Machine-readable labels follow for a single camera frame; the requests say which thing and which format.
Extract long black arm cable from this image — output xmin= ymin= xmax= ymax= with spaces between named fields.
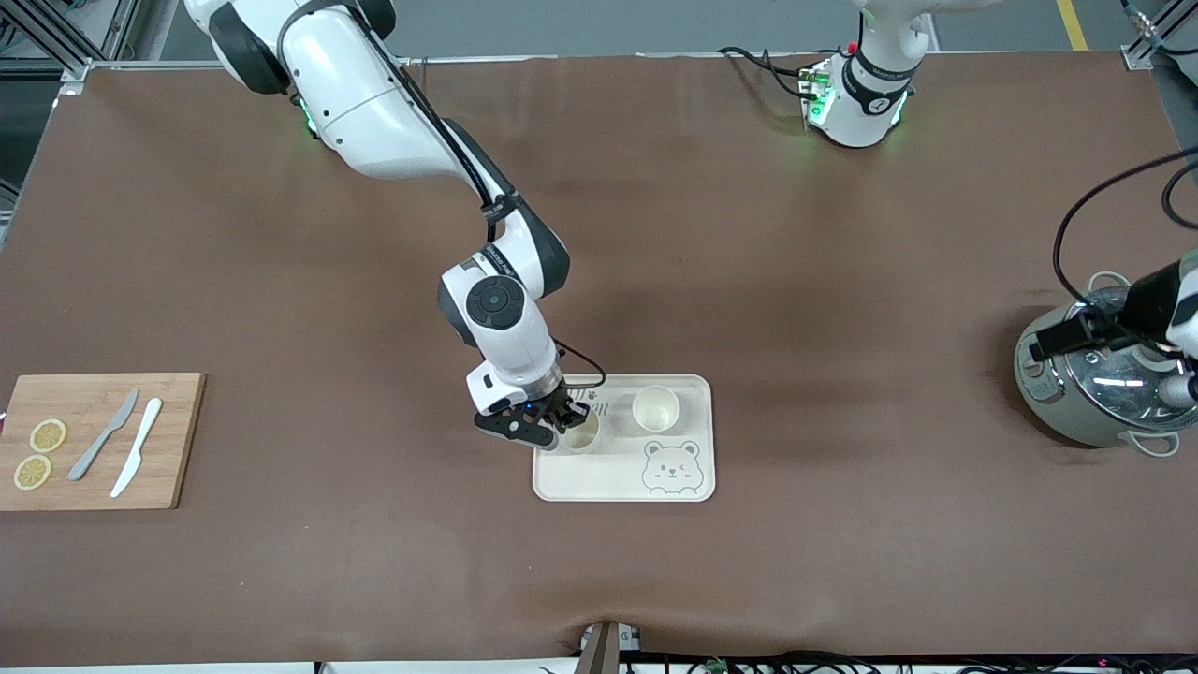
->
xmin=1052 ymin=147 xmax=1198 ymax=302

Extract black cables at arm base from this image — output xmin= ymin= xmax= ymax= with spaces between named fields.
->
xmin=717 ymin=45 xmax=826 ymax=100

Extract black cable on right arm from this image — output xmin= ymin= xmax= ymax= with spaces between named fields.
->
xmin=351 ymin=0 xmax=608 ymax=387

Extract bamboo cutting board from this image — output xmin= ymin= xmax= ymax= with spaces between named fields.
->
xmin=0 ymin=373 xmax=207 ymax=512

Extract aluminium frame strut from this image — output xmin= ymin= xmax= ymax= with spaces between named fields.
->
xmin=1121 ymin=0 xmax=1198 ymax=72
xmin=0 ymin=0 xmax=143 ymax=83

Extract short black cable loop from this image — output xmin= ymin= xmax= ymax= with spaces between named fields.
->
xmin=1161 ymin=159 xmax=1198 ymax=231

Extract grey pot with glass lid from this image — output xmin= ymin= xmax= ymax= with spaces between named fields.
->
xmin=1014 ymin=271 xmax=1198 ymax=459

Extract white plastic cup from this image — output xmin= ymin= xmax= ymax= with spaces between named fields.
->
xmin=560 ymin=412 xmax=602 ymax=456
xmin=632 ymin=385 xmax=682 ymax=435

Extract grey plastic knife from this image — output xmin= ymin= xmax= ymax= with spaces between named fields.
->
xmin=67 ymin=388 xmax=140 ymax=483

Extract white plastic knife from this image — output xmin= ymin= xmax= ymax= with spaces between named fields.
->
xmin=110 ymin=398 xmax=164 ymax=499

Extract brown table cover mat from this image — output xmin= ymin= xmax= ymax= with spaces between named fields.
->
xmin=0 ymin=51 xmax=1198 ymax=668

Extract white tray with bear print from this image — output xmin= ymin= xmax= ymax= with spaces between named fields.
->
xmin=533 ymin=374 xmax=717 ymax=504

